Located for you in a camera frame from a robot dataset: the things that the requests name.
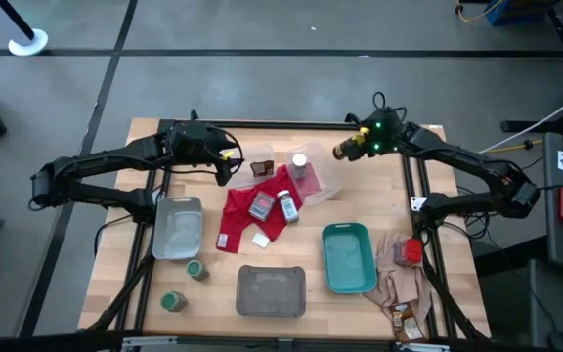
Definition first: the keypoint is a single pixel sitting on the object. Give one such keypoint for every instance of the green-lid spice jar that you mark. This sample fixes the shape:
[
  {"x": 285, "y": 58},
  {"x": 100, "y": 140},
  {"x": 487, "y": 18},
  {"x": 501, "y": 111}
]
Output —
[
  {"x": 173, "y": 301},
  {"x": 197, "y": 270}
]

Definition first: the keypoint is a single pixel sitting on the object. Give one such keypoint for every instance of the deep clear plastic bin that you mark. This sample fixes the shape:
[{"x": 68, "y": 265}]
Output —
[{"x": 325, "y": 190}]

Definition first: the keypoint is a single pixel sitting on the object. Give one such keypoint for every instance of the shallow clear plastic bin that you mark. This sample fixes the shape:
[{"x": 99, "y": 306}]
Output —
[{"x": 237, "y": 166}]

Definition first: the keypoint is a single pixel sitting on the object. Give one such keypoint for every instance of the smoked paprika tin red lid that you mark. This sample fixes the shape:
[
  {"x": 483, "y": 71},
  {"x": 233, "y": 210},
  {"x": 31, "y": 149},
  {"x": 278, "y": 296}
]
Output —
[
  {"x": 262, "y": 206},
  {"x": 408, "y": 251}
]

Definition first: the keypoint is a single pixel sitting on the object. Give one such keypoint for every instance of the teal plastic bin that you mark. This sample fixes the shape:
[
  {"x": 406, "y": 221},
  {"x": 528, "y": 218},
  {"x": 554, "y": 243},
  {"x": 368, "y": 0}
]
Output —
[{"x": 350, "y": 259}]

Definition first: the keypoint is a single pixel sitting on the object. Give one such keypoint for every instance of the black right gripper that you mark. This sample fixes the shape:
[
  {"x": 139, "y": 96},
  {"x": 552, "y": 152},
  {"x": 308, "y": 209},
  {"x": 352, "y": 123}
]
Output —
[{"x": 386, "y": 137}]

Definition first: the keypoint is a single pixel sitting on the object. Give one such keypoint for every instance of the white plastic bin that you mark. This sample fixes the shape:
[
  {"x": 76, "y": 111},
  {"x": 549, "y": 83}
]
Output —
[{"x": 178, "y": 230}]

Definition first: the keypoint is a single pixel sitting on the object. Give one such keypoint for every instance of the blue box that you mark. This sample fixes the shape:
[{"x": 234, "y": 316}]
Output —
[{"x": 516, "y": 12}]

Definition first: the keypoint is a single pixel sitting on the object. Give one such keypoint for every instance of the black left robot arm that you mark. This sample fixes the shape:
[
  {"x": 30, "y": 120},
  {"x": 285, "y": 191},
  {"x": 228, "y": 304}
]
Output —
[{"x": 96, "y": 161}]

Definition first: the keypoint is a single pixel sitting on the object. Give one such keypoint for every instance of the red cloth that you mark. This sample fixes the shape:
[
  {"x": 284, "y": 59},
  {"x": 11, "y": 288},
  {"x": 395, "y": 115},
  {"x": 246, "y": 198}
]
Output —
[{"x": 242, "y": 215}]

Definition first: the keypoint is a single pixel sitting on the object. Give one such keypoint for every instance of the brown spice packet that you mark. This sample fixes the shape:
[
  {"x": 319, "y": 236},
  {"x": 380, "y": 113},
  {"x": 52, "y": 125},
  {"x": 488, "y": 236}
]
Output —
[
  {"x": 262, "y": 168},
  {"x": 406, "y": 325}
]

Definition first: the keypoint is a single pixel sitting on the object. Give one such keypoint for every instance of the black aluminium table frame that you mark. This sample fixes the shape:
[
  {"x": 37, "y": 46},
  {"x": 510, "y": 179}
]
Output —
[{"x": 286, "y": 124}]

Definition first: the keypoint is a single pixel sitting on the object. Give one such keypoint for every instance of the black pole white base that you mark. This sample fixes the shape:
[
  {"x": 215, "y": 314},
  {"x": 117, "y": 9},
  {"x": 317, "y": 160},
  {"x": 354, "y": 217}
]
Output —
[{"x": 28, "y": 43}]

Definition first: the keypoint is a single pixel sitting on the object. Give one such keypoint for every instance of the silver aluminium extrusion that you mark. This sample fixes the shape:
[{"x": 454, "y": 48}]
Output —
[
  {"x": 420, "y": 347},
  {"x": 149, "y": 343}
]

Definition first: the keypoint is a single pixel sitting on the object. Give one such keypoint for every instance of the small white square sachet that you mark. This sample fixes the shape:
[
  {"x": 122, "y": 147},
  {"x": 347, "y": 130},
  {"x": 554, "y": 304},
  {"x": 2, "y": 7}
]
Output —
[{"x": 261, "y": 240}]

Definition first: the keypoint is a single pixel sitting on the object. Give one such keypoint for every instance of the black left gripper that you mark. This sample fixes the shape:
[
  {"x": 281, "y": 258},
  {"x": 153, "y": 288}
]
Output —
[{"x": 193, "y": 142}]

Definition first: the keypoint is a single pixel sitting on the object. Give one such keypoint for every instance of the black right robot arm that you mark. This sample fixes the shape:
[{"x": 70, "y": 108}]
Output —
[{"x": 457, "y": 156}]

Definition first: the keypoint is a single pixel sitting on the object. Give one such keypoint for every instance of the beige cloth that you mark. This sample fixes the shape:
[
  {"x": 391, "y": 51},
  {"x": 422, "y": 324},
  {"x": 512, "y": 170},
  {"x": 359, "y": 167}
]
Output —
[{"x": 401, "y": 288}]

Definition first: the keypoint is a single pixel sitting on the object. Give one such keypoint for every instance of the white-lid seasoning jar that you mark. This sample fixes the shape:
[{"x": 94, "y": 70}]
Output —
[
  {"x": 299, "y": 166},
  {"x": 288, "y": 207}
]

